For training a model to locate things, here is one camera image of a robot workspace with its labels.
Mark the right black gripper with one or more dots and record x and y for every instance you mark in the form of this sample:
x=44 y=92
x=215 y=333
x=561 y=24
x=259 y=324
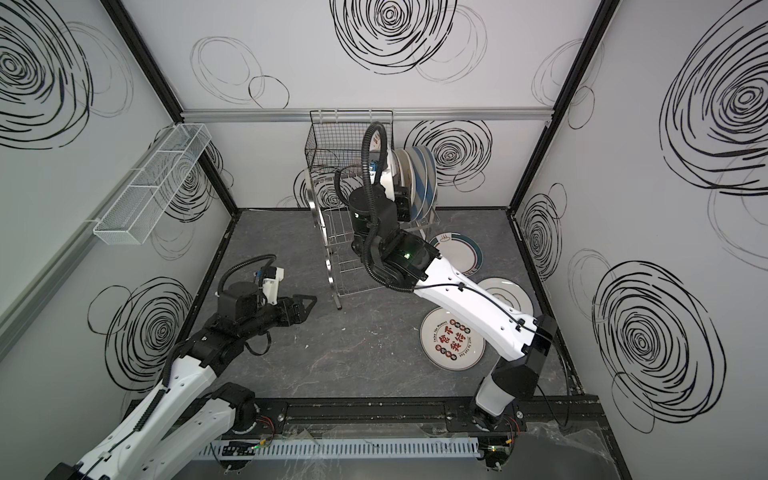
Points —
x=402 y=204

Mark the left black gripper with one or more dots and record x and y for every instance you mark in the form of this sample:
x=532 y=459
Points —
x=287 y=311

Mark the cream floral plate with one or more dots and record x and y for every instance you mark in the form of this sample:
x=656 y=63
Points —
x=415 y=205

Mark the orange sunburst plate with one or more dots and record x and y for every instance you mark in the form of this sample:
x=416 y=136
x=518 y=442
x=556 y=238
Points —
x=402 y=177
x=388 y=174

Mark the blue striped plate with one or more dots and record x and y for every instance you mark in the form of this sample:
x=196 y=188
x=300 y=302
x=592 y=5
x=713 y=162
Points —
x=433 y=177
x=427 y=163

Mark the white plate red characters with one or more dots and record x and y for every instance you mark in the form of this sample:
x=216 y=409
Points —
x=449 y=343

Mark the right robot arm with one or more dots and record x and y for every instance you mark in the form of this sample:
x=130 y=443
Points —
x=404 y=262

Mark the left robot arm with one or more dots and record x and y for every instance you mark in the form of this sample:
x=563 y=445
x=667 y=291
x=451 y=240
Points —
x=182 y=414

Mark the steel two-tier dish rack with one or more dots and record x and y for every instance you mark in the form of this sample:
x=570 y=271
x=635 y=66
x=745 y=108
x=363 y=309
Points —
x=321 y=190

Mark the green rimmed white plate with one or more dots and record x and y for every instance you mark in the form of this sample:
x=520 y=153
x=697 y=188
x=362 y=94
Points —
x=462 y=251

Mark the white plate green emblem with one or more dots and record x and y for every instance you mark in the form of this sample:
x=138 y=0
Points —
x=509 y=292

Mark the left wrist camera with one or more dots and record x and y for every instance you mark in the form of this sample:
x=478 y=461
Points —
x=270 y=279

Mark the dark wire mesh basket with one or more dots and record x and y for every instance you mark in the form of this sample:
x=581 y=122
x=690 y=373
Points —
x=335 y=135

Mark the white slotted cable duct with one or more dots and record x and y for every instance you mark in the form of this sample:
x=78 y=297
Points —
x=343 y=449

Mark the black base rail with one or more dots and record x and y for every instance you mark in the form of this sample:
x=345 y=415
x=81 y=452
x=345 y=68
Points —
x=455 y=414

